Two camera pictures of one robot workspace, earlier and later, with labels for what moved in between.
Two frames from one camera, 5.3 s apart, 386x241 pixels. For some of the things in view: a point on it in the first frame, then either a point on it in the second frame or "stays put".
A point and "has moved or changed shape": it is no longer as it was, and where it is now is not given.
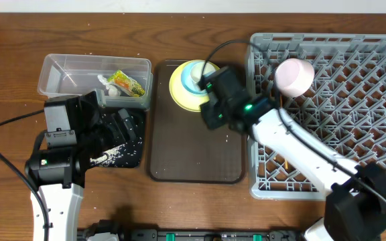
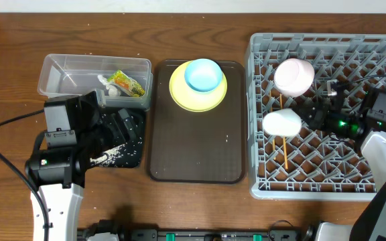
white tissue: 113,90 stays put
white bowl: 293,77 stays put
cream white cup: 197,69 has moved or changed shape
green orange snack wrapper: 126,84 stays put
